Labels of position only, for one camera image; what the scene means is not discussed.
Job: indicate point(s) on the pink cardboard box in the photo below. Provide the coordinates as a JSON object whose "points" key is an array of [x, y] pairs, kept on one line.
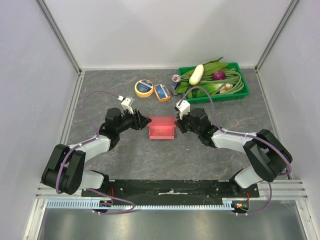
{"points": [[164, 124]]}

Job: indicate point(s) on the white cucumber vegetable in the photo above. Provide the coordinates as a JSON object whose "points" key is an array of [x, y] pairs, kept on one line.
{"points": [[196, 75]]}

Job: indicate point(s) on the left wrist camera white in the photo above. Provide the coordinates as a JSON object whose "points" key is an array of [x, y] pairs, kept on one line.
{"points": [[126, 103]]}

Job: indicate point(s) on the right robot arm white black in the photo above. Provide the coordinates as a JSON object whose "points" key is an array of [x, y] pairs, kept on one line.
{"points": [[267, 156]]}

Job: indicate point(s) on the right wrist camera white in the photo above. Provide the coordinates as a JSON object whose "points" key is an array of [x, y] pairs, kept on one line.
{"points": [[182, 108]]}

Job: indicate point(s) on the green long beans bundle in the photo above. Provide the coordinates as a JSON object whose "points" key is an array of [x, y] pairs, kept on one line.
{"points": [[232, 77]]}

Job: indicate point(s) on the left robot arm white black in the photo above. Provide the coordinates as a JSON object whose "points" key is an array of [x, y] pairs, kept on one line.
{"points": [[65, 171]]}

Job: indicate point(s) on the red blue drink can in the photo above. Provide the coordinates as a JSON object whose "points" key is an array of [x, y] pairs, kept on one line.
{"points": [[175, 82]]}

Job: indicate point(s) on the orange blue sponge block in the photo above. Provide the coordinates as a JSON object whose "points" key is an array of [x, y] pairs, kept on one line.
{"points": [[162, 93]]}

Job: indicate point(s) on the purple onion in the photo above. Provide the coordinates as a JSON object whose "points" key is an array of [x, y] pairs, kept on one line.
{"points": [[219, 75]]}

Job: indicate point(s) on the green plastic tray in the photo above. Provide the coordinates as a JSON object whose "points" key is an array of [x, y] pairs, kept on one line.
{"points": [[216, 98]]}

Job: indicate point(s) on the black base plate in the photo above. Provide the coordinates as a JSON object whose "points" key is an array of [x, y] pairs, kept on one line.
{"points": [[173, 191]]}

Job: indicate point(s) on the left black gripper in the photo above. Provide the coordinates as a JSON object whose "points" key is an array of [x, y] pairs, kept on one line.
{"points": [[140, 121]]}

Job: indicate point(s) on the grey cable duct rail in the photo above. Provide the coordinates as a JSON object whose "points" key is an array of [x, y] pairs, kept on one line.
{"points": [[98, 204]]}

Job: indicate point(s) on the yellow tape roll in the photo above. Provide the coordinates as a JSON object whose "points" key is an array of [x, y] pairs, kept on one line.
{"points": [[144, 88]]}

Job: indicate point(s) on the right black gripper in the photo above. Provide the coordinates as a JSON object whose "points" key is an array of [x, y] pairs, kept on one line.
{"points": [[184, 122]]}

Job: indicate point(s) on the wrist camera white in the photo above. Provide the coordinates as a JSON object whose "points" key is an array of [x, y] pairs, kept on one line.
{"points": [[126, 103], [182, 108]]}

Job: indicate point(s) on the mushroom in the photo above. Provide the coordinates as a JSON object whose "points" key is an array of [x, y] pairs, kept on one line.
{"points": [[226, 88]]}

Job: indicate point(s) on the green leafy vegetable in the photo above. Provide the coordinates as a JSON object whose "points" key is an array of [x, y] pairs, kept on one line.
{"points": [[209, 69]]}

